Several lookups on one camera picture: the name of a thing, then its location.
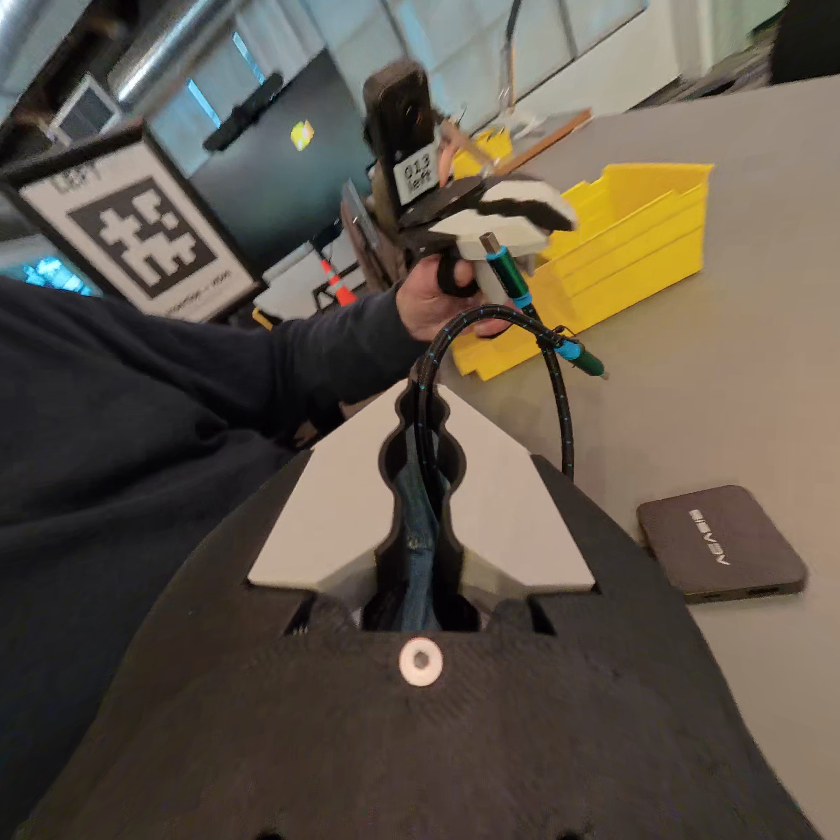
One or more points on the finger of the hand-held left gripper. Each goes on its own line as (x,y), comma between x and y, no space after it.
(472,229)
(531,197)

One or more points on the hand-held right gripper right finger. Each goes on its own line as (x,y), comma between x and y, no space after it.
(518,525)

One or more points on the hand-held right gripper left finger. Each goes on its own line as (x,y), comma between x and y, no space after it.
(315,525)

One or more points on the yellow plastic bin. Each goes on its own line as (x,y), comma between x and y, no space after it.
(485,154)
(623,236)

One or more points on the black square hub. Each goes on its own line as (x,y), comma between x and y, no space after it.
(722,544)

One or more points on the person's left forearm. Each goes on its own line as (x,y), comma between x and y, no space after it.
(328,348)

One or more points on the person's left hand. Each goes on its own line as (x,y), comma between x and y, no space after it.
(420,308)

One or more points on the wooden background desk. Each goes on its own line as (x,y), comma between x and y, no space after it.
(558,134)

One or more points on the person's blue jeans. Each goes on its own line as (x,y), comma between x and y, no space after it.
(420,525)

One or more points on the yellow sticky note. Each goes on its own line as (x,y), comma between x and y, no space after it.
(302,134)

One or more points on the white laptop stand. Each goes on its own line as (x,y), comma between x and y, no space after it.
(508,59)

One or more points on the orange traffic cone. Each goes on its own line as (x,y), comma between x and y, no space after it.
(338,289)

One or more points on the black webcam bar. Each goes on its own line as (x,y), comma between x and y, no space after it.
(243,111)

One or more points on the black chair backrest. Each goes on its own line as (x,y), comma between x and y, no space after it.
(807,39)

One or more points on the silver ventilation duct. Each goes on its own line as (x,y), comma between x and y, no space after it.
(164,52)
(16,19)

